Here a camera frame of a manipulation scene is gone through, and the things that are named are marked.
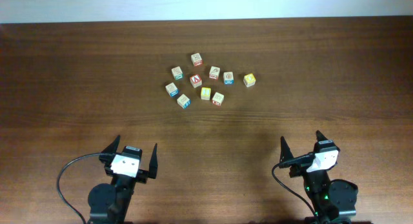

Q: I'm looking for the wooden block blue side bottom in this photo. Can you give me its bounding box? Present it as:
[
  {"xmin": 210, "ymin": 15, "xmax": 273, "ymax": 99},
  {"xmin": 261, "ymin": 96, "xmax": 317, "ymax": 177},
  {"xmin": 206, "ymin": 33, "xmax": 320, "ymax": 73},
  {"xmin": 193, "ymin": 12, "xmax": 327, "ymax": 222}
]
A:
[{"xmin": 177, "ymin": 94, "xmax": 191, "ymax": 109}]

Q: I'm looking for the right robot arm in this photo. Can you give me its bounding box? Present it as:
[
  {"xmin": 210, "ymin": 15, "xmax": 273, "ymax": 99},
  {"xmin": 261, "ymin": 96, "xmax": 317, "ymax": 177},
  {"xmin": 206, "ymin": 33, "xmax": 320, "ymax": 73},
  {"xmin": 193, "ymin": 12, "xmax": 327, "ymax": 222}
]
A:
[{"xmin": 274, "ymin": 131, "xmax": 358, "ymax": 224}]

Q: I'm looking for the wooden block green side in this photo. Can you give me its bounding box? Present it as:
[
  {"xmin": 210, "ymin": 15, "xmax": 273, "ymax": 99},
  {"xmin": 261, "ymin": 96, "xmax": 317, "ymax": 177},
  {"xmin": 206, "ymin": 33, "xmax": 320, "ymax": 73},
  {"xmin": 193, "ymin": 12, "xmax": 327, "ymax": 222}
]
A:
[{"xmin": 171, "ymin": 66, "xmax": 183, "ymax": 80}]

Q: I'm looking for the wooden block red side bottom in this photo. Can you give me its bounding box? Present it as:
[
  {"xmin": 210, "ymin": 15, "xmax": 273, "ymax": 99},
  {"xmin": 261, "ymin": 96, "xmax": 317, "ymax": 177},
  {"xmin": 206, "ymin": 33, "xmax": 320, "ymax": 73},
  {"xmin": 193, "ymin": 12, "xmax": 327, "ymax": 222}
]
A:
[{"xmin": 212, "ymin": 92, "xmax": 225, "ymax": 106}]

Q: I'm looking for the wooden block blue side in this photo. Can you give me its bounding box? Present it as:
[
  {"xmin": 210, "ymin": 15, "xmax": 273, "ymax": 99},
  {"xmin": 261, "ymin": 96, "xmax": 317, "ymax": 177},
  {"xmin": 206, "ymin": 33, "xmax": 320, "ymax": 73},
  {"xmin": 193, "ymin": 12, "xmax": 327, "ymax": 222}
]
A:
[
  {"xmin": 223, "ymin": 72, "xmax": 234, "ymax": 85},
  {"xmin": 165, "ymin": 83, "xmax": 179, "ymax": 97},
  {"xmin": 177, "ymin": 94, "xmax": 191, "ymax": 109}
]

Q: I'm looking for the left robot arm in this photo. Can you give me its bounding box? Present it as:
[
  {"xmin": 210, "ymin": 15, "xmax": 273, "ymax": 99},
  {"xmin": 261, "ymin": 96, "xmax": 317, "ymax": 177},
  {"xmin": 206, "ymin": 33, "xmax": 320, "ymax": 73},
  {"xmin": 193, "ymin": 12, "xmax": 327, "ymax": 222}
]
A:
[{"xmin": 88, "ymin": 136, "xmax": 158, "ymax": 223}]

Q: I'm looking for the wooden block red side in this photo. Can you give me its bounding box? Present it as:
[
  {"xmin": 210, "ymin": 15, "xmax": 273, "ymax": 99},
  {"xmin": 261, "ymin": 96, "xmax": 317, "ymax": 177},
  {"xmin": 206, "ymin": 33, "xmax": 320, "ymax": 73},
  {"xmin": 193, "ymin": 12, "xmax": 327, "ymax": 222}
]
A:
[
  {"xmin": 212, "ymin": 92, "xmax": 225, "ymax": 106},
  {"xmin": 209, "ymin": 66, "xmax": 220, "ymax": 80},
  {"xmin": 190, "ymin": 53, "xmax": 203, "ymax": 66}
]

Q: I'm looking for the red letter A block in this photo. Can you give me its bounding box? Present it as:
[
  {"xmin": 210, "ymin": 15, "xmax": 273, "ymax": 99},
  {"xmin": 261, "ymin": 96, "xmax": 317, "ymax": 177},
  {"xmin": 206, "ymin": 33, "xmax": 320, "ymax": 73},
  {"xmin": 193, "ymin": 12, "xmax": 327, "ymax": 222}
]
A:
[{"xmin": 190, "ymin": 74, "xmax": 202, "ymax": 88}]

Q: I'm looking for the yellow letter O block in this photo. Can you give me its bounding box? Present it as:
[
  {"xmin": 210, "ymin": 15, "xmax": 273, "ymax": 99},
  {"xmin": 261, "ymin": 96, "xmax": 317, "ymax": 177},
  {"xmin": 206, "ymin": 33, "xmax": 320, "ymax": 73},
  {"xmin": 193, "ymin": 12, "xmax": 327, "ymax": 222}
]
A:
[{"xmin": 243, "ymin": 73, "xmax": 256, "ymax": 87}]

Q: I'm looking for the wooden block red side right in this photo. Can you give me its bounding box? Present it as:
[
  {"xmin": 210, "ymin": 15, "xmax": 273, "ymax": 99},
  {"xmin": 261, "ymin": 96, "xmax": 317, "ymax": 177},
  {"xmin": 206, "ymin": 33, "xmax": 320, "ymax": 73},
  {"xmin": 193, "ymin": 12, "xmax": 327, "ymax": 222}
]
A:
[{"xmin": 209, "ymin": 66, "xmax": 220, "ymax": 80}]

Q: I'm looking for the yellow top block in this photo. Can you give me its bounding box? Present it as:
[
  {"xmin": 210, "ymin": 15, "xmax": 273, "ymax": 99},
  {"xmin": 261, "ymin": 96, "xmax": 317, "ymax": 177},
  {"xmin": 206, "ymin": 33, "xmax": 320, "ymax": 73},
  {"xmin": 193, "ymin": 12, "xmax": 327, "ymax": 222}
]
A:
[{"xmin": 201, "ymin": 87, "xmax": 211, "ymax": 100}]

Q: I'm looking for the top wooden block red side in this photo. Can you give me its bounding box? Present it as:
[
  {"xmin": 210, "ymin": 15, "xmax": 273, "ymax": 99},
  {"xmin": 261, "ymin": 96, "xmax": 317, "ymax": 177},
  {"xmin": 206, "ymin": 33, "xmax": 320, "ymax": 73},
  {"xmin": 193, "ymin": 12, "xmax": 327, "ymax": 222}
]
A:
[{"xmin": 190, "ymin": 53, "xmax": 203, "ymax": 66}]

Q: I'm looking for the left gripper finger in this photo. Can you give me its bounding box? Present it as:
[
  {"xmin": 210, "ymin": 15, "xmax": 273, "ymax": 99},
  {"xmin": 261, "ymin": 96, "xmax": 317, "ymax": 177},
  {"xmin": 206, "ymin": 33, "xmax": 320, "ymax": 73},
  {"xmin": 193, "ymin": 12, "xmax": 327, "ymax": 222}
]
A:
[
  {"xmin": 148, "ymin": 143, "xmax": 158, "ymax": 179},
  {"xmin": 101, "ymin": 135, "xmax": 121, "ymax": 154}
]

